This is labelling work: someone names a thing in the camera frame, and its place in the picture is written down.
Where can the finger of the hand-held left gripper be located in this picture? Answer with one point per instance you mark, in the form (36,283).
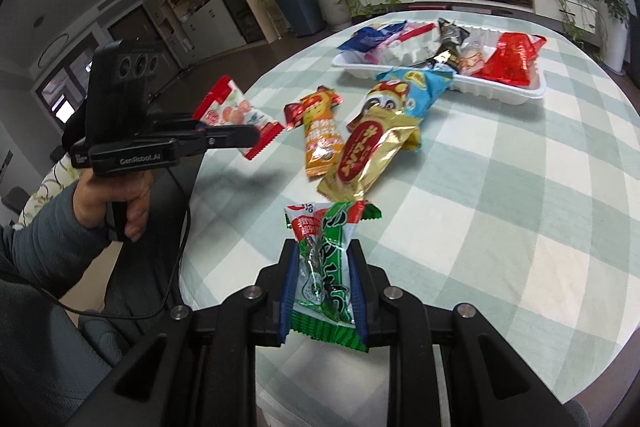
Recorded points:
(175,123)
(235,136)

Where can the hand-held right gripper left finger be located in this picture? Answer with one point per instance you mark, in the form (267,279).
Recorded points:
(287,297)

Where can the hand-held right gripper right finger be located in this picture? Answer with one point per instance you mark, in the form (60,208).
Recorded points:
(358,297)

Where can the white red-edged snack packet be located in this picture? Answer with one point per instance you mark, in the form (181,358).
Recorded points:
(235,107)

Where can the green snack packet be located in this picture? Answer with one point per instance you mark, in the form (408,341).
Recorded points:
(325,257)

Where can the orange snack packet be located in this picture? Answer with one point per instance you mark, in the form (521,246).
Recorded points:
(320,132)

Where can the gold snack packet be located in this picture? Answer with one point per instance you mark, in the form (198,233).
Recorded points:
(365,152)

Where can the dark blue snack packet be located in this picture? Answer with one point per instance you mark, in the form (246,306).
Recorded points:
(365,38)

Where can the light blue cartoon packet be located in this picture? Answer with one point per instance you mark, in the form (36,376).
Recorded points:
(405,94)

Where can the small red foil packet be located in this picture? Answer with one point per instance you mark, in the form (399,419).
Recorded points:
(417,33)

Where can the black snack packet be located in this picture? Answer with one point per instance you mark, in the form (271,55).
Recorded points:
(450,39)

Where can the clear snack packet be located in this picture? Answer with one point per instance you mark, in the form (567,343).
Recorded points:
(472,59)

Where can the white foam tray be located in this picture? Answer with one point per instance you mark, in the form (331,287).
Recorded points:
(500,91)

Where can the person's left forearm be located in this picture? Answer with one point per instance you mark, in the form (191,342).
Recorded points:
(45,237)

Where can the person's left hand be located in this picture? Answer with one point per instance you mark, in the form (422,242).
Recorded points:
(95,202)

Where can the round ceiling lamp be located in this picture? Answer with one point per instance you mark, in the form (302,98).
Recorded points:
(55,49)

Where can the floral cloth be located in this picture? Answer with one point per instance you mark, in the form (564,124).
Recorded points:
(50,187)

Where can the plant in ribbed white pot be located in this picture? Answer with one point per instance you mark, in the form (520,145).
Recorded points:
(335,7)

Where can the pink snack packet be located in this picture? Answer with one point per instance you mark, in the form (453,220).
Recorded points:
(387,49)

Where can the person's grey clothing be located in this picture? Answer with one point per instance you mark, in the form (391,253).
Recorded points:
(45,357)

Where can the large red snack packet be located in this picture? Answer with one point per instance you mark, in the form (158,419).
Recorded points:
(512,57)

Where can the bushy plant smooth white pot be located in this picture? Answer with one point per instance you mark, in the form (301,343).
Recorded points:
(614,42)

